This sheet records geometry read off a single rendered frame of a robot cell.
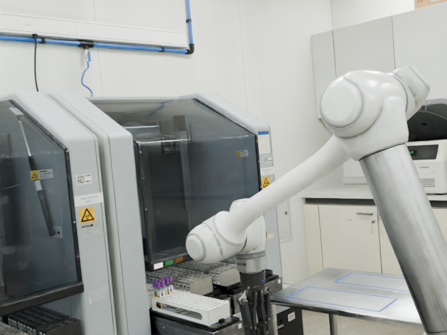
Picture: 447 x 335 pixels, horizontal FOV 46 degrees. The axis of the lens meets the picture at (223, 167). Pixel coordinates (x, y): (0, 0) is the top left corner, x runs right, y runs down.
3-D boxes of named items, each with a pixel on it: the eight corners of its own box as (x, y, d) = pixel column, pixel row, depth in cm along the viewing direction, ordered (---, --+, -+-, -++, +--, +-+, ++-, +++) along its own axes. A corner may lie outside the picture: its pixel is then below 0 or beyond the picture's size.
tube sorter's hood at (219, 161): (75, 257, 214) (59, 102, 210) (187, 230, 256) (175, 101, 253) (151, 272, 177) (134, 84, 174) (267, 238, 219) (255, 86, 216)
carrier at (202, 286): (209, 290, 200) (208, 274, 200) (213, 291, 198) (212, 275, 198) (187, 298, 192) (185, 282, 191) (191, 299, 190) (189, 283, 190)
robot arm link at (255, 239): (245, 246, 161) (219, 256, 151) (241, 196, 161) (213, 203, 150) (275, 248, 154) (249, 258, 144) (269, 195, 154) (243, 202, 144)
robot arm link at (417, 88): (358, 106, 134) (334, 106, 123) (414, 54, 124) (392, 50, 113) (390, 145, 129) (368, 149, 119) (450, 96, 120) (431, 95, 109)
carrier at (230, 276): (237, 280, 211) (236, 265, 210) (241, 280, 209) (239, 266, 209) (216, 288, 203) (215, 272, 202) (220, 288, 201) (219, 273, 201)
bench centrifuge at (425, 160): (369, 194, 381) (363, 106, 378) (410, 184, 423) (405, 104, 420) (445, 196, 341) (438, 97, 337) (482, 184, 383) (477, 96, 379)
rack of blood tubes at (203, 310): (151, 314, 184) (149, 296, 183) (173, 305, 191) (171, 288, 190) (209, 330, 162) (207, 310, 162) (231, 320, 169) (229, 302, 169)
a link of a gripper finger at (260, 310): (249, 288, 156) (253, 286, 157) (256, 324, 157) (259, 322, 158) (259, 290, 153) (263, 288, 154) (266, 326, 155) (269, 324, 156)
